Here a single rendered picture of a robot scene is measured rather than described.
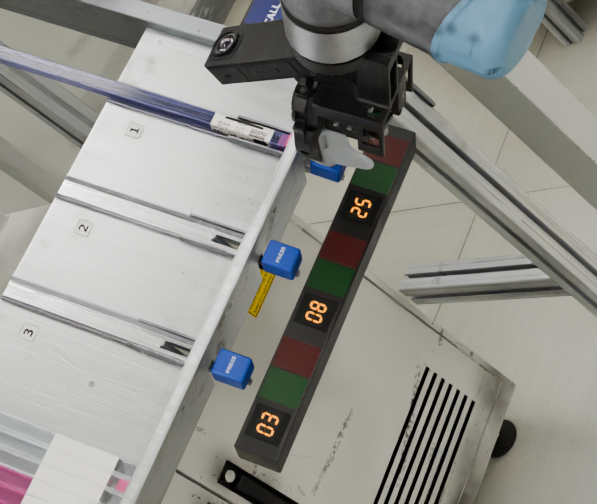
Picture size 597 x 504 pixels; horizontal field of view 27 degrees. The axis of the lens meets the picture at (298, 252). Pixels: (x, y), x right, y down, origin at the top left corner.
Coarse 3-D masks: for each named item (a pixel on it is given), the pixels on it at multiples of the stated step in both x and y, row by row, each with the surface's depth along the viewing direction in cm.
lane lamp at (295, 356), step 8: (280, 344) 109; (288, 344) 109; (296, 344) 109; (304, 344) 109; (280, 352) 109; (288, 352) 109; (296, 352) 109; (304, 352) 109; (312, 352) 109; (320, 352) 109; (280, 360) 109; (288, 360) 109; (296, 360) 109; (304, 360) 109; (312, 360) 108; (288, 368) 108; (296, 368) 108; (304, 368) 108; (312, 368) 108; (304, 376) 108
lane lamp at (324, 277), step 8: (320, 264) 112; (328, 264) 112; (336, 264) 112; (312, 272) 112; (320, 272) 112; (328, 272) 112; (336, 272) 112; (344, 272) 112; (352, 272) 112; (312, 280) 112; (320, 280) 112; (328, 280) 112; (336, 280) 112; (344, 280) 111; (320, 288) 111; (328, 288) 111; (336, 288) 111; (344, 288) 111
